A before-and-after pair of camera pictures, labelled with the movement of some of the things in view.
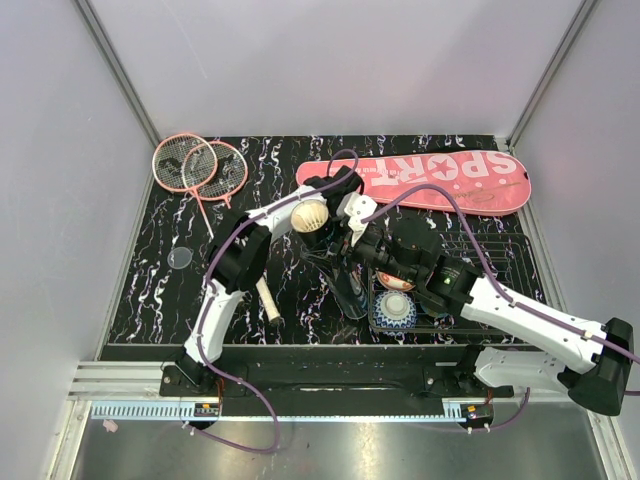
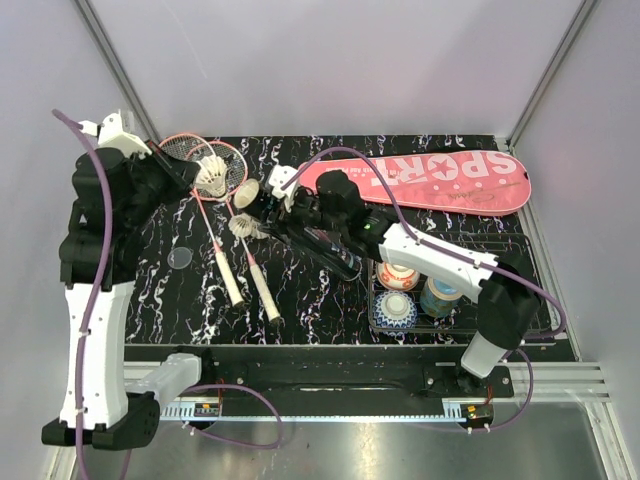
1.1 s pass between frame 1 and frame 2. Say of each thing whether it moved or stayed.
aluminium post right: stayed
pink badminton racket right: stayed
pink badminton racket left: stayed
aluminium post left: stayed
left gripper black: moved
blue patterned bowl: stayed
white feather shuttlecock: moved
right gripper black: moved
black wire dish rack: stayed
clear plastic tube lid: stayed
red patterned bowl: stayed
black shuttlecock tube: moved
